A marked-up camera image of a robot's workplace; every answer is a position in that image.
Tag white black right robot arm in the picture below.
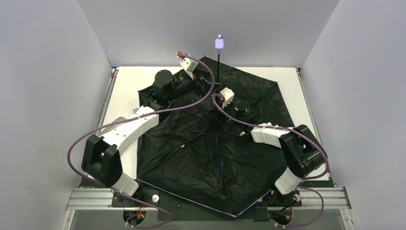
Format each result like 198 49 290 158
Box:
213 100 329 195

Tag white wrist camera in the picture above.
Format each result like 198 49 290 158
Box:
220 87 235 109
179 57 198 80

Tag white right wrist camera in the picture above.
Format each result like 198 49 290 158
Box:
220 87 235 109

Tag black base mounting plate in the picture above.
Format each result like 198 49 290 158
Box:
111 179 303 222

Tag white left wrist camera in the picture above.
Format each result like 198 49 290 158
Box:
179 57 198 80

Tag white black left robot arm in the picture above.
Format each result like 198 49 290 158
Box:
81 83 214 196

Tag aluminium table edge rail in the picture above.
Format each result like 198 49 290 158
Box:
83 68 119 178

